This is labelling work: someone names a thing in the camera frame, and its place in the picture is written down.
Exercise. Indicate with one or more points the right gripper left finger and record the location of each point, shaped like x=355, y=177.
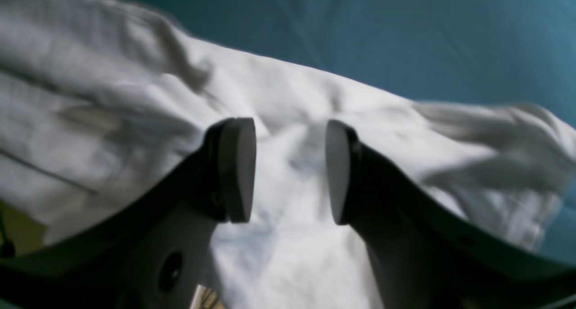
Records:
x=149, y=255

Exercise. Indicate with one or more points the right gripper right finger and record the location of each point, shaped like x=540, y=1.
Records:
x=423, y=256

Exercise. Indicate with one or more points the white T-shirt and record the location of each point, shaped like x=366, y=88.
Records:
x=101, y=98

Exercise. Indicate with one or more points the teal table cloth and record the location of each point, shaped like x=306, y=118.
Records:
x=484, y=52

